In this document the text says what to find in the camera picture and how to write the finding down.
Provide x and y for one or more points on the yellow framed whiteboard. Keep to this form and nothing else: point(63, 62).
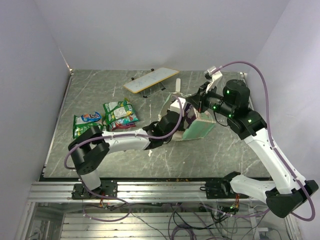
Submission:
point(148, 80)

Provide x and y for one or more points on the aluminium rail frame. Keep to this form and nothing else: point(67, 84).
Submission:
point(148, 209)

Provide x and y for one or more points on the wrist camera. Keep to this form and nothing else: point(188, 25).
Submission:
point(214, 75)
point(178, 106)

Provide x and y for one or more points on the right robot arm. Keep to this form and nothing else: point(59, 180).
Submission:
point(288, 189)

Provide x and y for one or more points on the whiteboard wire stand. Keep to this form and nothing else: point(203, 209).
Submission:
point(151, 90)

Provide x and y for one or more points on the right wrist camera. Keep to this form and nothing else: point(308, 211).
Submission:
point(214, 75)

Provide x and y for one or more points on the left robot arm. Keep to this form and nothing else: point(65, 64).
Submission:
point(90, 148)

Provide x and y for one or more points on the large purple snack bag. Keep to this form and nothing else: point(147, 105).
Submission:
point(189, 115)

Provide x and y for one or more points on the teal Fox's mint bag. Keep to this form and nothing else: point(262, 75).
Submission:
point(128, 119)

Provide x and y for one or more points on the decorated paper gift bag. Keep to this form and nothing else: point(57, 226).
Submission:
point(195, 125)

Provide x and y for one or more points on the purple red candy bag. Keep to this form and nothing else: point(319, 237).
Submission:
point(114, 125)

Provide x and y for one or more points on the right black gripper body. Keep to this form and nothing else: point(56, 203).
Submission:
point(208, 100)

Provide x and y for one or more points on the green Fox's candy bag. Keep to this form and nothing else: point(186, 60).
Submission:
point(80, 126)

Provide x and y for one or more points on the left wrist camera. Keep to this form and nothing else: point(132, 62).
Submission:
point(178, 106)

